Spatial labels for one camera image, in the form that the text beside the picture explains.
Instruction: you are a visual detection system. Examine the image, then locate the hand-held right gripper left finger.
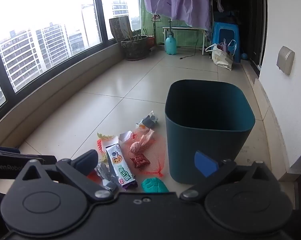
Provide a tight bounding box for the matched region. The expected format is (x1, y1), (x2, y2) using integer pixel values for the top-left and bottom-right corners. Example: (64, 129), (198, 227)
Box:
(12, 149), (116, 203)

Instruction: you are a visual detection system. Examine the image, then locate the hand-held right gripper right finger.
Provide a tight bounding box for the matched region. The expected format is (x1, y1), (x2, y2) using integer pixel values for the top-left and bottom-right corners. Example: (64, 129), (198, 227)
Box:
(180, 151), (281, 202)

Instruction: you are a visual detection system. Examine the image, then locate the dark teal plastic bin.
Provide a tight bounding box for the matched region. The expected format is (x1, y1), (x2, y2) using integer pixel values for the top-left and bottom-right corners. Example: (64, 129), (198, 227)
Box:
(165, 79), (256, 185)

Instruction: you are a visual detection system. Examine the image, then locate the silver foil wrapper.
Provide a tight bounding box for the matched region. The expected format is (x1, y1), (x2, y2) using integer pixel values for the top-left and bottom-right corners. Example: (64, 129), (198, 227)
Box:
(94, 161), (119, 192)

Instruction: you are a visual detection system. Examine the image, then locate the white purple biscuit packet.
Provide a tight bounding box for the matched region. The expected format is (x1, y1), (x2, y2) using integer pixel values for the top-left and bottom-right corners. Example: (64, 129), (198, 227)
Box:
(105, 144), (138, 192)

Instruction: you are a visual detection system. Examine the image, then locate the red mesh net bag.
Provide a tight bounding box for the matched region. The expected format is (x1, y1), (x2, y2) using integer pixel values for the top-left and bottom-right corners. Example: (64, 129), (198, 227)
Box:
(120, 132), (166, 177)

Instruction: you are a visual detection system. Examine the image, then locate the yellow green wrapper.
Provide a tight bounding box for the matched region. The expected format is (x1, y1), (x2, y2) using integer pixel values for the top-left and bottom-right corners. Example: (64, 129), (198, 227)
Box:
(97, 132), (116, 143)

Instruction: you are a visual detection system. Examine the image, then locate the white crumpled wrapper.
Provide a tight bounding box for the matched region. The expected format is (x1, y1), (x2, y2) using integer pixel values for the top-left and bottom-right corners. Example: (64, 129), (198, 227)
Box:
(119, 130), (134, 143)

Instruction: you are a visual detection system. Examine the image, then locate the small red snack wrapper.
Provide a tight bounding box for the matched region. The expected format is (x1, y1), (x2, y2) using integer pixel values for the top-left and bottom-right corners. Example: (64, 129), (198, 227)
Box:
(130, 154), (150, 172)

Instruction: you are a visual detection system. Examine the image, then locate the teal crumpled plastic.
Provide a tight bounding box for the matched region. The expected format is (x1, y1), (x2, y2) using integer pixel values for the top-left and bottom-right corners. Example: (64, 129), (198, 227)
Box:
(141, 177), (170, 194)

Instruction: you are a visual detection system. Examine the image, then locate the white tote bag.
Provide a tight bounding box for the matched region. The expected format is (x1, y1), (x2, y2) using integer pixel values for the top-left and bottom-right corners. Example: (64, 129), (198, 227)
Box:
(205, 43), (234, 71)

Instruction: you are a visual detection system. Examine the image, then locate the small purple bag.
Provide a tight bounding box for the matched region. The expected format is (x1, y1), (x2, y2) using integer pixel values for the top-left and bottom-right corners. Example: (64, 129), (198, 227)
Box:
(217, 39), (228, 53)

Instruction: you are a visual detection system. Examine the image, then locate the light blue plastic bag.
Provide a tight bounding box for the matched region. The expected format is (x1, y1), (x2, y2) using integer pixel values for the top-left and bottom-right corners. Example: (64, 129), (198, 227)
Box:
(227, 39), (237, 56)

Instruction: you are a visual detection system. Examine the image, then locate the dark ceramic flower pot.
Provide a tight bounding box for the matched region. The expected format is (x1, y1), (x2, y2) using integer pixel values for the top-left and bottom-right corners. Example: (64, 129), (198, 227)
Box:
(120, 35), (149, 61)

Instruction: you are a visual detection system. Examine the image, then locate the teal spray bottle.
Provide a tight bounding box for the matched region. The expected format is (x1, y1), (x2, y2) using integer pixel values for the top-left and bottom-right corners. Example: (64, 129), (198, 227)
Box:
(165, 20), (177, 55)

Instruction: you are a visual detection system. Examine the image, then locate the blue plastic stool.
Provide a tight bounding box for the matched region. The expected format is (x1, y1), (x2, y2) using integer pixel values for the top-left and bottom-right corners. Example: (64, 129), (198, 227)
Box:
(212, 22), (241, 63)

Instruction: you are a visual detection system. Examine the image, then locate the white folding table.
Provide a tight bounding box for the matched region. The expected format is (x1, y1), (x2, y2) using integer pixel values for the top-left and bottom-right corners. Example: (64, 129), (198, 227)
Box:
(157, 26), (209, 55)

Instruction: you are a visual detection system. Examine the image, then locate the brown cardboard sheet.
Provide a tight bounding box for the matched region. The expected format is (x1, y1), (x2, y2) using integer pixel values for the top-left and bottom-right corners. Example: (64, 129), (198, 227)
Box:
(109, 15), (132, 42)

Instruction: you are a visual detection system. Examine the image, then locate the black framed window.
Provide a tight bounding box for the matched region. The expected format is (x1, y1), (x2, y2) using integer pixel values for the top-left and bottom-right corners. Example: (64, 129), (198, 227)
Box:
(0, 0), (144, 117)

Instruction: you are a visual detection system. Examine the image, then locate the purple hanging sheet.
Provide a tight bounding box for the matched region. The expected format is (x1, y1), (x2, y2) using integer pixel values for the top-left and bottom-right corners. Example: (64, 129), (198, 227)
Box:
(140, 0), (212, 28)

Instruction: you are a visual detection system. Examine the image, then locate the black power cable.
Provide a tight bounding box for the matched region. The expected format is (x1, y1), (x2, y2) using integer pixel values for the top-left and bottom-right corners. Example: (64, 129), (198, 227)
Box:
(180, 29), (199, 60)

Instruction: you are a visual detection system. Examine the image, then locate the beige wall outlet cover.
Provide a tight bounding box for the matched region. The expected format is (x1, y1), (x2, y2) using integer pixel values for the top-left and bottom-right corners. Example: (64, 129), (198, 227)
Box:
(276, 45), (295, 76)

